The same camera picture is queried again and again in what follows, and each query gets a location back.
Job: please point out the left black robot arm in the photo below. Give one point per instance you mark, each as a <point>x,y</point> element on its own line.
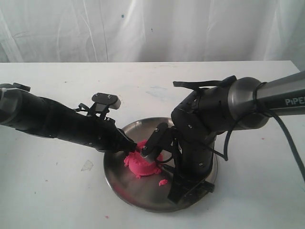
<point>44,117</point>

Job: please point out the pink crumb centre bottom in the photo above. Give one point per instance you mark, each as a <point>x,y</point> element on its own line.
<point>163,182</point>

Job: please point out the pink clay mound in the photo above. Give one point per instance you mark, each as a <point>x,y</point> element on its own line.
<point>139,166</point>

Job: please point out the black kitchen knife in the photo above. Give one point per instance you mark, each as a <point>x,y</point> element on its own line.
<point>194,178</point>

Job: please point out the white backdrop curtain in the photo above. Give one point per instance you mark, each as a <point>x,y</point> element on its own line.
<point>151,30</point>

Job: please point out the round steel plate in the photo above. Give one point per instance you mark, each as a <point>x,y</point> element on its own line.
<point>145,192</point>

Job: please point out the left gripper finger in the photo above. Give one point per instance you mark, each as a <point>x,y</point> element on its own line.
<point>125,143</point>

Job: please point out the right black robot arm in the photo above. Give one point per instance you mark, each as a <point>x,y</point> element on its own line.
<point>216,107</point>

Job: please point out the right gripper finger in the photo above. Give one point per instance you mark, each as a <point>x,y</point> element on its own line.
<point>204,187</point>
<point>179,188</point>

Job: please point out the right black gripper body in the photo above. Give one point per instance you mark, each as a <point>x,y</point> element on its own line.
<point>193,153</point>

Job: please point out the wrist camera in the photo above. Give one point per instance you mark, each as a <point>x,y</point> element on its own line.
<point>102,103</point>
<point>151,149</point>

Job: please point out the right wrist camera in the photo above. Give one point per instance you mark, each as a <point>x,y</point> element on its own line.
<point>151,149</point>

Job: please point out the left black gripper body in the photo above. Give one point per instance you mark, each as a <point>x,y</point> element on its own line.
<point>103,135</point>

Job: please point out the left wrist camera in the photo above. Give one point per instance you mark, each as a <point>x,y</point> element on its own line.
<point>102,103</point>

